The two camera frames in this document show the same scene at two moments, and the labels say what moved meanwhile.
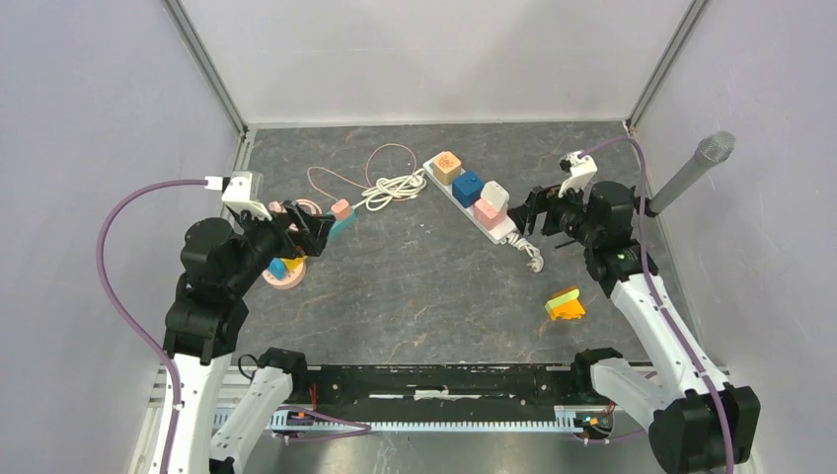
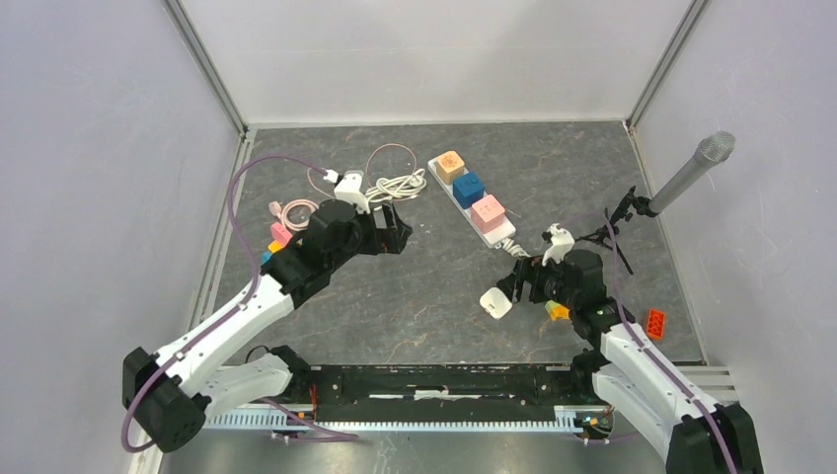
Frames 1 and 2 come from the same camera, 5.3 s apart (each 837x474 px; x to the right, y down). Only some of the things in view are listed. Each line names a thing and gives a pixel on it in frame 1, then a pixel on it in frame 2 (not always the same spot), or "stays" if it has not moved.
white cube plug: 494,194 to 495,302
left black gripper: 311,232 to 391,239
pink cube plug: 489,215 stays
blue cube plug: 466,188 stays
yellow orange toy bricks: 566,305 stays
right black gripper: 543,199 to 527,270
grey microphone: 710,151 stays
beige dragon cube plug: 446,166 stays
